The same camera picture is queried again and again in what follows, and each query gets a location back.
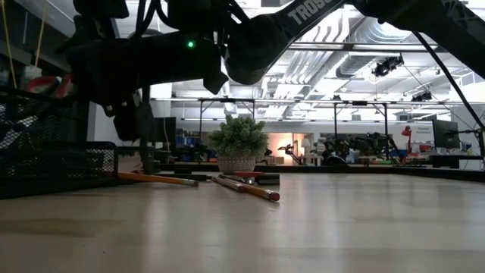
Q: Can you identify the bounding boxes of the dark background screen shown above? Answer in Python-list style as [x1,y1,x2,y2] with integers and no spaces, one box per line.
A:
[152,116,177,153]

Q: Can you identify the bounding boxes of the black binder clip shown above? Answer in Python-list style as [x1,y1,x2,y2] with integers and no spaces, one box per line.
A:
[254,173,281,187]

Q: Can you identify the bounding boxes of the potted green succulent plant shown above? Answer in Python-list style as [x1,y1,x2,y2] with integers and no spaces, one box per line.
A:
[206,114,271,175]

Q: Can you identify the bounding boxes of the background computer monitor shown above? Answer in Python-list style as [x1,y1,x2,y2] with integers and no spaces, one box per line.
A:
[431,118,462,150]

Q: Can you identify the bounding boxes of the black background gantry frame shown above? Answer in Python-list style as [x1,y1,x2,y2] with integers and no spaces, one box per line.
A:
[150,96,390,168]

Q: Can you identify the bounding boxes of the yellow cable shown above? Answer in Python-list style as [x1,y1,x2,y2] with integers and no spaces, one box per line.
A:
[0,0,49,89]

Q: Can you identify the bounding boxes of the red background desk lamp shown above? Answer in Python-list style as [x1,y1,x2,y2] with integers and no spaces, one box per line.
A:
[400,125,414,153]

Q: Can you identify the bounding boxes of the black background robot arms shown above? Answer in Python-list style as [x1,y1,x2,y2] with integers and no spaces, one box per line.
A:
[321,130,396,167]

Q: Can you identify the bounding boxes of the black mesh desk organizer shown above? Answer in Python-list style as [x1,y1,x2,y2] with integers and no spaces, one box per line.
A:
[0,85,120,200]

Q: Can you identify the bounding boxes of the black ceiling camera rig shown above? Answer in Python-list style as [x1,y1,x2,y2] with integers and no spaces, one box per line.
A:
[370,54,405,79]

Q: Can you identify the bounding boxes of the black aluminium table frame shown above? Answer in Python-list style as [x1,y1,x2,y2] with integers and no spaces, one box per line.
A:
[157,162,485,184]

